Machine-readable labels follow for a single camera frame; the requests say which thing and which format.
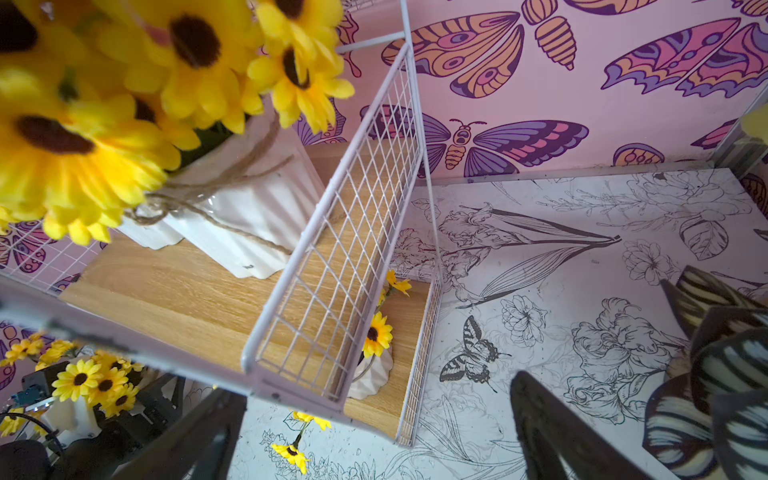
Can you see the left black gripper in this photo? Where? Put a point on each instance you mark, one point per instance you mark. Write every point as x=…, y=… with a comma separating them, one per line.
x=50, y=439

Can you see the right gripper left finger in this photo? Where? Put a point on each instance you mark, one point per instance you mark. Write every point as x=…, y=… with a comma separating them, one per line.
x=200, y=445

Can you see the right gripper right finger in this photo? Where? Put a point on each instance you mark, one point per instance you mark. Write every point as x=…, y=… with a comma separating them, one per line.
x=552, y=436

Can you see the sunflower pot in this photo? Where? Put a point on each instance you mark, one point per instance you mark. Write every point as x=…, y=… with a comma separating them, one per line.
x=291, y=452
x=168, y=121
x=376, y=362
x=102, y=379

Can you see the green striped leafy plant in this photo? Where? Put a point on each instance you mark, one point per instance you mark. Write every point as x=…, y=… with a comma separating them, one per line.
x=709, y=419

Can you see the white wire wooden shelf rack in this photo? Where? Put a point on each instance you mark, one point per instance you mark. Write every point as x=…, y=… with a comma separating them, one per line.
x=293, y=339

